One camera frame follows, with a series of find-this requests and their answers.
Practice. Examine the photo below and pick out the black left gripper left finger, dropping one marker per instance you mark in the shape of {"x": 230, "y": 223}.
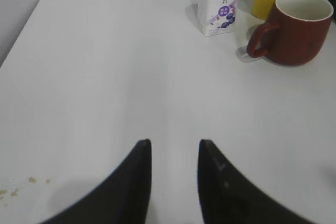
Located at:
{"x": 123, "y": 197}

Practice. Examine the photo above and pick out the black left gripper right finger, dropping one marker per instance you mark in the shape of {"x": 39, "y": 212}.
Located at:
{"x": 226, "y": 195}

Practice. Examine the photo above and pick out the red ceramic mug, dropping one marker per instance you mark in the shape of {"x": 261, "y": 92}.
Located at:
{"x": 293, "y": 32}

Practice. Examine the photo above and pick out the white blueberry yogurt carton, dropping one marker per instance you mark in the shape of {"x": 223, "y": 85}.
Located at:
{"x": 216, "y": 16}

